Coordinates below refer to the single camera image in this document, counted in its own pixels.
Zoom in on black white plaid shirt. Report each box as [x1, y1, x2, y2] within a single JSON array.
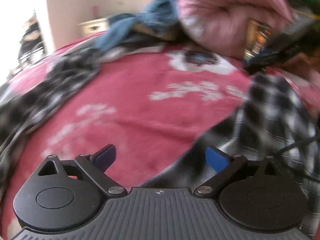
[[143, 74, 319, 237]]

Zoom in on person's right hand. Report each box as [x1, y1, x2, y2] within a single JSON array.
[[283, 52, 319, 81]]

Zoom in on pink floral bed blanket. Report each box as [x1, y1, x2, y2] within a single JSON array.
[[1, 44, 319, 239]]

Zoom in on pink quilted comforter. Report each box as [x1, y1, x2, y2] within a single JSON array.
[[177, 0, 293, 59]]

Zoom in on black white plaid garment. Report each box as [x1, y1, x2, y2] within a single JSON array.
[[1, 37, 165, 192]]

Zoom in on blue denim jeans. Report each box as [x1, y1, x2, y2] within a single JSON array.
[[93, 0, 181, 53]]

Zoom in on white bedside cabinet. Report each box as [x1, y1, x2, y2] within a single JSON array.
[[78, 18, 109, 35]]

